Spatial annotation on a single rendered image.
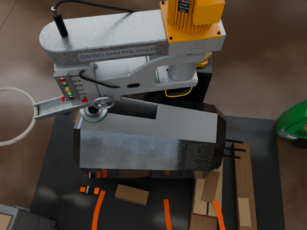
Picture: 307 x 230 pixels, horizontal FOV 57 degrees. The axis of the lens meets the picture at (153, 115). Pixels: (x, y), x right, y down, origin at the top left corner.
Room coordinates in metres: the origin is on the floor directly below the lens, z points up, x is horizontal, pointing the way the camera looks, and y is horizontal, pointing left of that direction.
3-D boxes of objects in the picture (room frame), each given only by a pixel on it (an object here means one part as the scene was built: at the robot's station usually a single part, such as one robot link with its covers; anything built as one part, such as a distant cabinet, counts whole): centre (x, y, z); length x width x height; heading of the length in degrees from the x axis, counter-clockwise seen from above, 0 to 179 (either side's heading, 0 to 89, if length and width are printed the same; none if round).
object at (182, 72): (1.12, -0.18, 1.35); 0.19 x 0.19 x 0.20
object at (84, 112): (1.01, 0.47, 0.85); 0.21 x 0.21 x 0.01
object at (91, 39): (1.07, 0.12, 1.62); 0.96 x 0.25 x 0.17; 100
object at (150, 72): (1.06, 0.08, 1.31); 0.74 x 0.23 x 0.49; 100
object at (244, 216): (0.37, -0.86, 0.10); 0.25 x 0.10 x 0.01; 179
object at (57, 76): (0.89, 0.52, 1.38); 0.08 x 0.03 x 0.28; 100
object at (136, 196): (0.50, 0.18, 0.07); 0.30 x 0.12 x 0.12; 78
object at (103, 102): (0.91, 0.33, 1.20); 0.15 x 0.10 x 0.15; 100
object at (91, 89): (1.02, 0.39, 1.33); 0.36 x 0.22 x 0.45; 100
